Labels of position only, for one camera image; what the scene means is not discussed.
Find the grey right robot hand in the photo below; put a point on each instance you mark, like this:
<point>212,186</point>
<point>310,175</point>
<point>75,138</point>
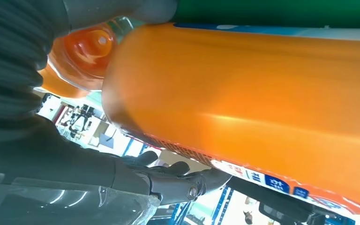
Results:
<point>59,180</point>

